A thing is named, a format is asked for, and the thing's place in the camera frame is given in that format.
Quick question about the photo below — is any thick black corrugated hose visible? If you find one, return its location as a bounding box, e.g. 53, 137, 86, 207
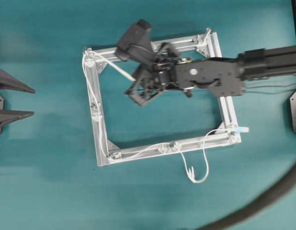
200, 155, 296, 230

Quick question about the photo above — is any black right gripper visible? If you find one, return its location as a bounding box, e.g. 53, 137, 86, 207
125, 43, 193, 106

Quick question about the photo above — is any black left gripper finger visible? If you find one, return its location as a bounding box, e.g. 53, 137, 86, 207
0, 110, 35, 134
0, 69, 36, 93

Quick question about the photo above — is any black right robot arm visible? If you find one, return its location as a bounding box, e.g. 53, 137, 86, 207
125, 46, 296, 106

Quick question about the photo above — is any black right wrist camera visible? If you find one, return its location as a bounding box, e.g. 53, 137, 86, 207
114, 19, 156, 66

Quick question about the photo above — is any thin grey right cable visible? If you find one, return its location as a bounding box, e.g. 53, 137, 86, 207
243, 81, 296, 94

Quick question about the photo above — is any aluminium extrusion square frame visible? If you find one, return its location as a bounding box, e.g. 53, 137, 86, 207
82, 28, 242, 167

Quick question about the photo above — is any metal pin top right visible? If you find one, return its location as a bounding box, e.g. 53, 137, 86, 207
201, 27, 211, 43

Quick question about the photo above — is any white cable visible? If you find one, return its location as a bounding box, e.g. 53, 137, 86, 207
82, 51, 249, 184

